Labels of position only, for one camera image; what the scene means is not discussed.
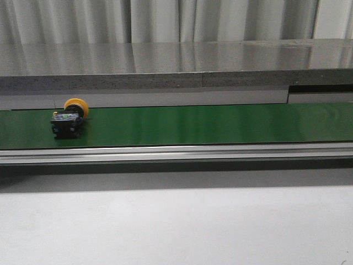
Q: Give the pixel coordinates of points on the grey cabinet front panel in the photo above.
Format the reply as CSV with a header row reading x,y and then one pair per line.
x,y
149,97

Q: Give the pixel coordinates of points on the white pleated curtain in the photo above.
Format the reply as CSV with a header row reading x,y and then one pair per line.
x,y
60,22

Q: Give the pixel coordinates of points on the aluminium conveyor side rail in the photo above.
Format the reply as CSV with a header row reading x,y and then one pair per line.
x,y
176,153

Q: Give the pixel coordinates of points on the grey stone countertop slab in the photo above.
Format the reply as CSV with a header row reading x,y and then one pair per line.
x,y
309,65

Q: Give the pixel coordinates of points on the green conveyor belt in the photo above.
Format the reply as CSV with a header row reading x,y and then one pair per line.
x,y
184,125

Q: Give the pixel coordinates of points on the yellow push button switch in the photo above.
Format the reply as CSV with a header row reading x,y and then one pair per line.
x,y
68,123

